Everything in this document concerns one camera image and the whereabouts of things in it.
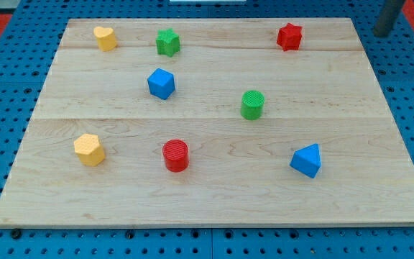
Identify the green cylinder block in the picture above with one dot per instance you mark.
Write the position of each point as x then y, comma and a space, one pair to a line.
252, 103

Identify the wooden board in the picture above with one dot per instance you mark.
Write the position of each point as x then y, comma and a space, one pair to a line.
239, 172

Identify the red star block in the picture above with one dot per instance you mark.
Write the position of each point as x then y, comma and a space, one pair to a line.
289, 37

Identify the red cylinder block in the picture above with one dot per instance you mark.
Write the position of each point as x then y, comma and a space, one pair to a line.
176, 156

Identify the blue triangle block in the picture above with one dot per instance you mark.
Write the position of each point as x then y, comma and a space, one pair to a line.
307, 160

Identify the blue cube block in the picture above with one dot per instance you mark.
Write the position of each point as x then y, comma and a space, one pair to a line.
161, 83

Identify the green star block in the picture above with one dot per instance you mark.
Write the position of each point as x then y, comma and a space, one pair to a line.
167, 42

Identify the yellow hexagon block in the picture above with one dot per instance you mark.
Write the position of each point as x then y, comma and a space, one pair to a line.
89, 150

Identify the yellow heart block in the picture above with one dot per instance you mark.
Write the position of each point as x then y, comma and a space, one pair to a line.
105, 37

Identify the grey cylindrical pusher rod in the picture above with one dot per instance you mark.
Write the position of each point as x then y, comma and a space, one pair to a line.
387, 17

